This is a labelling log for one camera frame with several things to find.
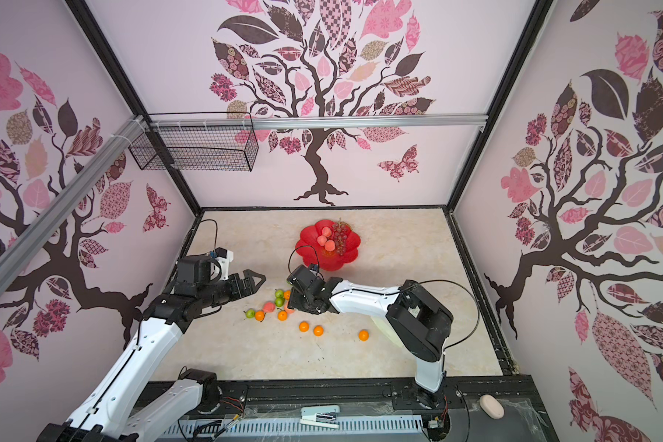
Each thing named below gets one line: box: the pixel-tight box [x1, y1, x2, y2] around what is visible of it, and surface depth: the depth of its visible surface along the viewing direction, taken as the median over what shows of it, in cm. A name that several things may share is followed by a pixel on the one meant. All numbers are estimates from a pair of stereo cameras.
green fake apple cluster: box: [274, 289, 286, 308], surface depth 94 cm
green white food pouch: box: [371, 315, 404, 349], surface depth 86 cm
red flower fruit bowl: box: [295, 219, 361, 272], surface depth 107 cm
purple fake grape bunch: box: [332, 217, 352, 256], surface depth 108 cm
